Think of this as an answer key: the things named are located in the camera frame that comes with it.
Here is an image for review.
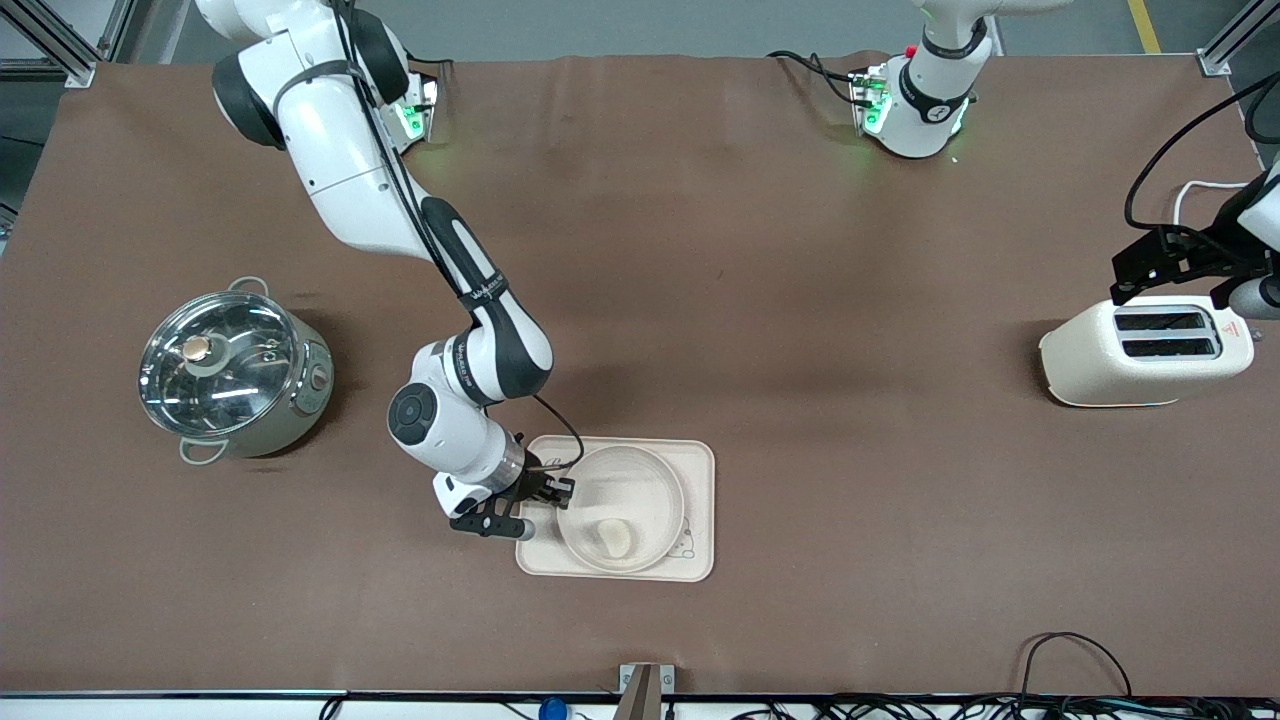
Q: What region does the stainless steel electric pot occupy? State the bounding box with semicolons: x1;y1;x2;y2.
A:
137;276;335;467

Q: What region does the glass pot lid with knob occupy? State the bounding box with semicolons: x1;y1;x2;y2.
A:
137;291;303;439

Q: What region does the black cable bundle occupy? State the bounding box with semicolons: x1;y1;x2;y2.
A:
728;692;1280;720

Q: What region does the brown table cover mat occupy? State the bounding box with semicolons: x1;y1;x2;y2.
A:
0;52;1280;698

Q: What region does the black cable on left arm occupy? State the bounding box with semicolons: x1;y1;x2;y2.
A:
1124;70;1280;263

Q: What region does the round white plate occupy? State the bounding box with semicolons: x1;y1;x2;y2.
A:
554;444;690;575

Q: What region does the black cable at arm base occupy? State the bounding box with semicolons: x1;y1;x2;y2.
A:
766;49;867;107

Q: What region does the aluminium frame profile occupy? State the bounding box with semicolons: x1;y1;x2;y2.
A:
0;0;136;89
1196;0;1280;78

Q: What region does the white two-slot toaster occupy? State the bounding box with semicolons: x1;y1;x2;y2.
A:
1038;295;1256;409

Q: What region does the metal camera bracket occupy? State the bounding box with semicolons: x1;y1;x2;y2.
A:
617;662;677;720

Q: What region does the thin black looped cable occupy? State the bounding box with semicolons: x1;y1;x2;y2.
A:
1018;631;1134;701

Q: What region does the cream tray with rabbit print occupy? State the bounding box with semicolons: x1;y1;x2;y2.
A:
514;436;718;584

